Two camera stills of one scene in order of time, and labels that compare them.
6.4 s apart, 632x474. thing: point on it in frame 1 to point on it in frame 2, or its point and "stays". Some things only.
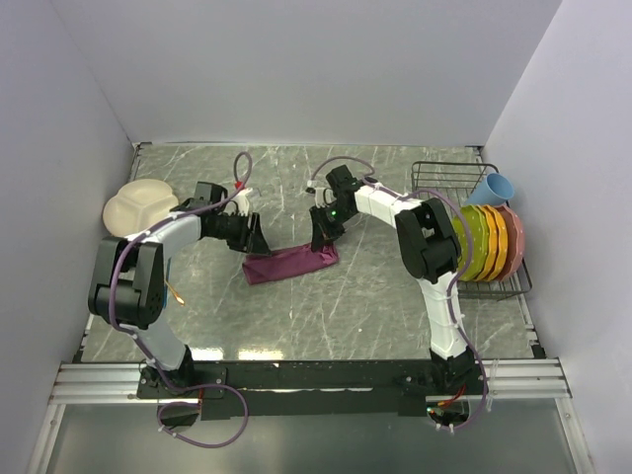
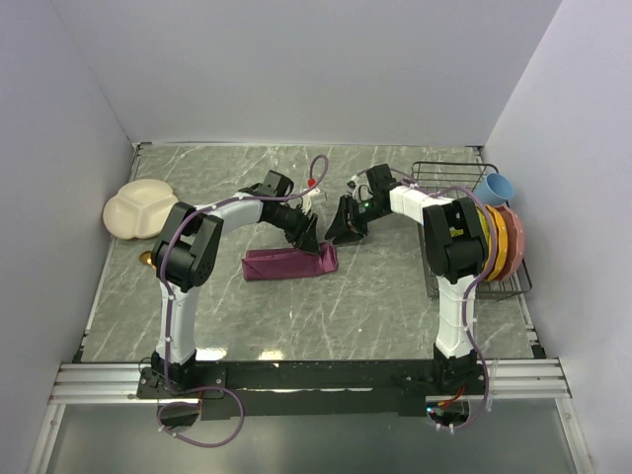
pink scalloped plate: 516,243 stays
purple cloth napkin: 268,267 stays
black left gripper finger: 258,242 to 308,241
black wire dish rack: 458,181 stays
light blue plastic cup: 495,190 stays
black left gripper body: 233,229 to 289,220
